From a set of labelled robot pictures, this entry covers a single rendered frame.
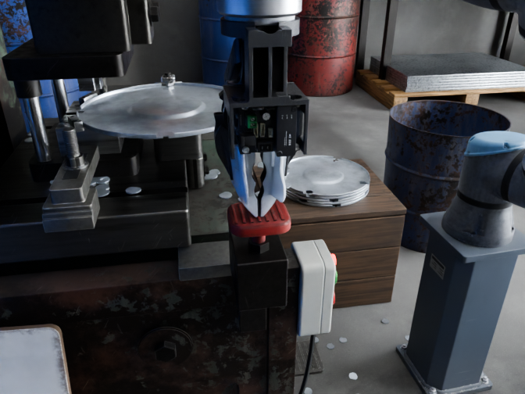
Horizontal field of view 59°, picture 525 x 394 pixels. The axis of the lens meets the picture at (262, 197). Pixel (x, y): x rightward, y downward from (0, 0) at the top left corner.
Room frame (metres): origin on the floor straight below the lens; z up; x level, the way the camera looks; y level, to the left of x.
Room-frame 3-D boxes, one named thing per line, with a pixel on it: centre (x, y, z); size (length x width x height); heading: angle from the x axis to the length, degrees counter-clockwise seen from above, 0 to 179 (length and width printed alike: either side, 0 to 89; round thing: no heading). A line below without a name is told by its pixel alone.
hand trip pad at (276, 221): (0.47, 0.00, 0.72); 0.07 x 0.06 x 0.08; 100
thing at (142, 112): (0.77, 0.16, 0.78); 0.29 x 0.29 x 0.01
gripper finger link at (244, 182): (0.44, 0.02, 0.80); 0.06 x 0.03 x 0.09; 10
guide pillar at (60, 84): (0.82, 0.36, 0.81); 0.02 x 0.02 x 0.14
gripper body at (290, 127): (0.44, 0.00, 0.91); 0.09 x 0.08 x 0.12; 10
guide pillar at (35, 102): (0.66, 0.33, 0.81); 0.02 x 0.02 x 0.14
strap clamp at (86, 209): (0.59, 0.26, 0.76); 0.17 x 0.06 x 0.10; 10
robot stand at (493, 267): (0.92, -0.49, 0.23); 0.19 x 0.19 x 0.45; 13
